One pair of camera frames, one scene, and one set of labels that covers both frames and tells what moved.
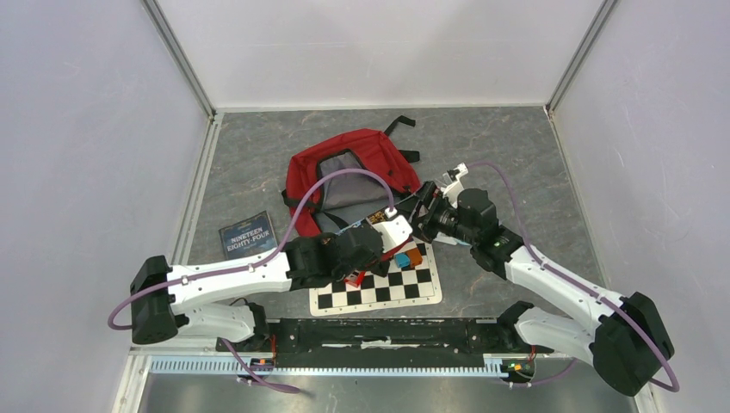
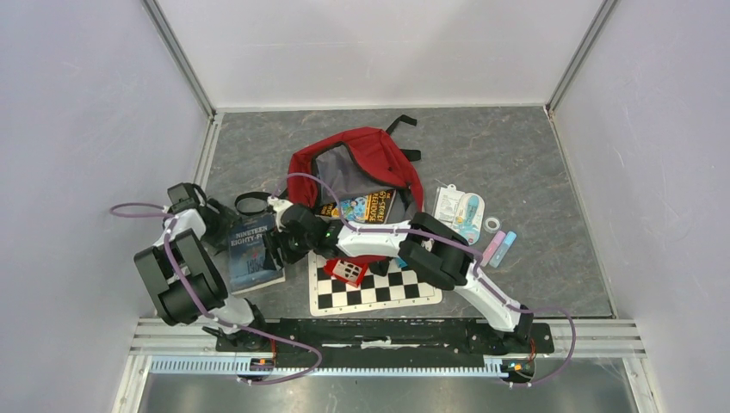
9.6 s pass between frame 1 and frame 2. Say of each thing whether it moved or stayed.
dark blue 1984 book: stayed
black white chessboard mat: stayed
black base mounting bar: stayed
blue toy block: stayed
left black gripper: moved
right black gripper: moved
